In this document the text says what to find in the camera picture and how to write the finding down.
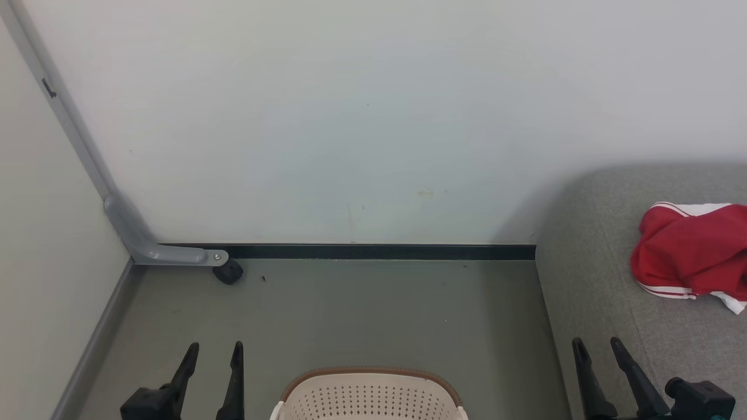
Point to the black caster wheel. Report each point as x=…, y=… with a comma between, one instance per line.
x=229, y=272

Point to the grey fabric sofa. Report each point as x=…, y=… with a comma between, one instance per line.
x=595, y=274

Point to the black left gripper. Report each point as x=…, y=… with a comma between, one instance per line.
x=149, y=405

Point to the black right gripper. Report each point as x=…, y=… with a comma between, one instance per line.
x=703, y=401

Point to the cream perforated laundry basket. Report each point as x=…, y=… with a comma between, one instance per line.
x=367, y=396

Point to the black baseboard strip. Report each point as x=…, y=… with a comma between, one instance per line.
x=379, y=252

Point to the red garment with white trim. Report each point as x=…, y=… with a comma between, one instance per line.
x=688, y=251

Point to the grey metal bracket with caster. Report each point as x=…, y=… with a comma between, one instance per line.
x=131, y=230

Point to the grey skirting strip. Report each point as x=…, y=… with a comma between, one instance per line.
x=96, y=344

